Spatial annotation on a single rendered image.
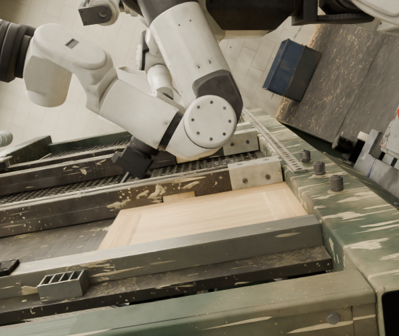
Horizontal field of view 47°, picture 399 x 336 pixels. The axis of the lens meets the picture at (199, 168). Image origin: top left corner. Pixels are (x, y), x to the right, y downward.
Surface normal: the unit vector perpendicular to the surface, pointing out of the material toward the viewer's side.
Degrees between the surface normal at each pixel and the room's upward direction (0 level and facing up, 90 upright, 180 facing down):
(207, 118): 90
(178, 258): 90
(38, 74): 106
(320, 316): 90
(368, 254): 57
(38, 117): 90
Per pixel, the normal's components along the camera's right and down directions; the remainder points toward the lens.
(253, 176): -0.01, 0.22
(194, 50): 0.11, -0.10
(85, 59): 0.38, -0.61
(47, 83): 0.11, 0.77
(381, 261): -0.18, -0.96
